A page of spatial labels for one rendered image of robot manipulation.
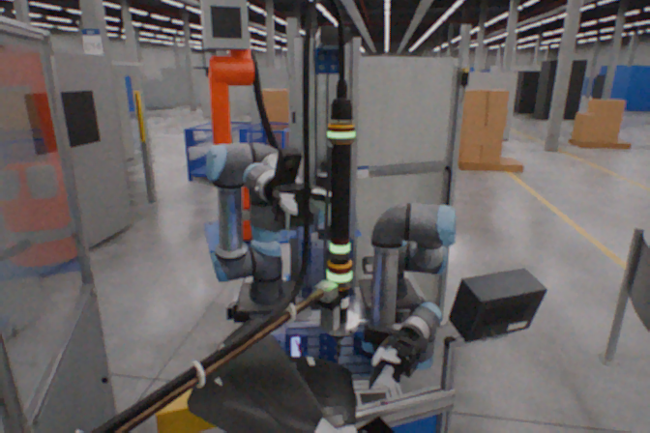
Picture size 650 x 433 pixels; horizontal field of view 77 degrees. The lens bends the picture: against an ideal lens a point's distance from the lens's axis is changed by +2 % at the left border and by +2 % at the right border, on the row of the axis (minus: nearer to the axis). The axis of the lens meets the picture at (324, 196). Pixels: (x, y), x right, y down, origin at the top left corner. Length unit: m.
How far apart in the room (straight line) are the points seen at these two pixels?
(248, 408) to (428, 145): 2.35
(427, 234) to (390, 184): 1.61
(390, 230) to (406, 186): 1.67
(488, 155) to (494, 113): 0.84
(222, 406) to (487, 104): 8.43
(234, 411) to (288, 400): 0.10
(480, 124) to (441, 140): 5.97
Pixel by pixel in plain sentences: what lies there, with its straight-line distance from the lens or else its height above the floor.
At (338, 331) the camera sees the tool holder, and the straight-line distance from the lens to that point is 0.75.
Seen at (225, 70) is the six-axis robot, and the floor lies 1.94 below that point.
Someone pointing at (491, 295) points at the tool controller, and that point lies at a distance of 1.41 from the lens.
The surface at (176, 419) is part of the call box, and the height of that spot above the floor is 1.04.
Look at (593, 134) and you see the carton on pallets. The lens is 13.13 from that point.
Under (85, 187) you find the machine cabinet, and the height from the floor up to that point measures 0.72.
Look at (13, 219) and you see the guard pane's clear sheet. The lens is 1.44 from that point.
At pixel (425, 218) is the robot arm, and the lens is 1.20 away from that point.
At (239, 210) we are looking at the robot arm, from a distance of 1.44.
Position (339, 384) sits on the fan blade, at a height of 1.18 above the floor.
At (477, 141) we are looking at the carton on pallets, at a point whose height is 0.58.
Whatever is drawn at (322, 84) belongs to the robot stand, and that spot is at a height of 1.86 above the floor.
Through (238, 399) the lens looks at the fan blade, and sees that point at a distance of 0.78.
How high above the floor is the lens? 1.89
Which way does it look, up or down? 17 degrees down
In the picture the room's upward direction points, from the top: straight up
